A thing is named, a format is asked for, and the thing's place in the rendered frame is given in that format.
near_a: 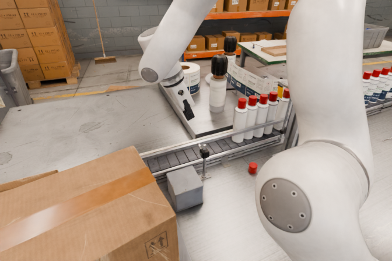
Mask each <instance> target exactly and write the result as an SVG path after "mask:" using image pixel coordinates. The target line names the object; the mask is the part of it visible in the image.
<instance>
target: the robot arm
mask: <svg viewBox="0 0 392 261"><path fill-rule="evenodd" d="M217 1H218V0H173V2H172V3H171V5H170V7H169V9H168V10H167V12H166V14H165V15H164V17H163V19H162V21H161V22H160V24H159V26H157V27H153V28H151V29H148V30H147V31H145V32H143V33H142V34H141V35H140V36H139V37H138V42H139V44H140V46H141V48H142V50H143V56H142V58H141V60H140V63H139V67H138V71H139V75H140V77H141V78H142V80H144V81H145V82H147V83H150V84H154V83H160V84H161V85H162V86H163V87H165V88H168V89H169V91H170V93H171V95H172V97H173V98H174V100H175V102H176V103H177V104H178V106H179V107H180V108H181V110H182V111H183V114H184V116H185V118H186V120H188V121H189V120H191V119H193V118H194V117H195V115H194V113H193V111H192V109H191V107H190V105H191V106H194V105H195V103H194V101H193V99H192V97H191V95H190V93H189V91H188V89H187V87H186V85H185V83H184V82H183V79H184V72H183V69H182V67H181V65H180V62H179V59H180V57H181V56H182V54H183V53H184V51H185V50H186V48H187V47H188V45H189V43H190V42H191V40H192V39H193V37H194V35H195V33H196V32H197V30H198V28H199V26H200V25H201V23H202V22H203V20H204V19H205V18H206V16H207V15H208V13H209V12H210V11H211V9H212V8H213V7H214V5H215V4H216V3H217ZM365 6H366V0H298V1H297V3H296V4H295V6H294V7H293V9H292V11H291V13H290V16H289V20H288V26H287V33H286V71H287V80H288V88H289V94H290V97H291V100H292V104H293V107H294V109H295V114H296V118H297V124H298V130H299V141H298V145H297V146H296V147H293V148H291V149H287V150H285V151H282V152H280V153H278V154H276V155H275V156H273V157H272V158H270V159H269V160H268V161H267V162H266V163H265V164H264V165H263V166H262V168H261V169H260V172H259V173H258V175H257V180H256V183H255V203H256V208H257V212H258V216H259V218H260V221H261V223H262V225H263V227H264V228H265V230H266V232H267V233H268V234H269V235H270V236H271V238H272V239H273V240H274V241H275V242H276V243H277V244H278V245H279V246H280V247H281V248H282V249H283V251H284V252H285V253H286V254H287V255H288V256H289V258H290V259H291V261H378V260H377V259H376V258H375V257H374V256H372V254H371V253H370V251H369V249H368V247H367V245H366V242H365V240H364V238H363V235H362V231H361V227H360V222H359V210H360V209H361V207H362V206H363V204H364V202H365V201H366V199H367V198H368V196H369V194H370V191H371V190H372V186H373V180H374V163H373V154H372V147H371V142H370V135H369V127H368V121H367V116H366V108H365V101H364V95H363V78H362V60H363V31H364V18H365Z"/></svg>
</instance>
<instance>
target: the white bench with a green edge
mask: <svg viewBox="0 0 392 261"><path fill-rule="evenodd" d="M285 41H286V40H269V42H271V43H274V44H277V45H286V42H285ZM252 42H256V41H252ZM252 42H243V43H237V45H238V46H239V47H241V54H240V64H239V65H240V67H241V68H243V67H244V63H245V57H246V55H247V54H248V55H249V56H251V57H253V58H254V59H256V60H257V61H258V62H260V63H262V64H263V65H265V66H267V65H273V64H280V63H286V55H284V56H278V57H273V56H272V55H269V54H267V53H265V52H262V51H261V48H262V47H260V46H258V45H254V46H255V48H253V43H252ZM390 56H392V42H389V41H385V40H383V42H382V44H381V46H380V47H379V48H370V49H365V50H363V59H368V58H379V57H390Z"/></svg>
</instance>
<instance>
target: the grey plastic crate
mask: <svg viewBox="0 0 392 261"><path fill-rule="evenodd" d="M366 28H368V29H369V30H366ZM388 30H389V27H383V26H377V25H373V24H367V23H364V31H363V50H365V49H370V48H379V47H380V46H381V44H382V42H383V39H384V37H385V35H386V33H387V31H388Z"/></svg>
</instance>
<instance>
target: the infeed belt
mask: <svg viewBox="0 0 392 261"><path fill-rule="evenodd" d="M380 104H381V103H378V102H376V103H375V104H371V103H368V105H367V106H365V108H366V109H367V108H371V107H374V106H377V105H380ZM280 134H281V133H280V132H279V131H277V130H275V129H274V128H273V127H272V133H271V134H270V135H264V134H263V136H262V137H261V138H255V137H253V138H252V139H251V140H244V139H243V142H242V143H234V142H233V141H232V136H231V137H227V138H224V139H220V140H216V141H214V142H209V143H206V147H207V148H208V150H209V152H210V153H209V156H212V155H215V154H218V153H222V152H224V151H228V150H232V149H235V148H238V147H242V146H245V145H248V144H252V143H255V142H259V141H261V140H265V139H268V138H271V137H274V136H278V135H280ZM199 159H202V157H201V156H200V148H199V147H198V146H195V147H191V148H189V149H184V150H180V151H177V152H174V153H170V154H166V155H164V156H159V157H156V158H152V159H148V160H147V161H146V160H145V161H144V163H145V165H146V166H147V167H148V168H149V170H150V172H151V173H152V174H153V173H155V172H159V171H162V170H166V169H168V168H172V167H176V166H178V165H182V164H185V163H189V162H192V161H195V160H199Z"/></svg>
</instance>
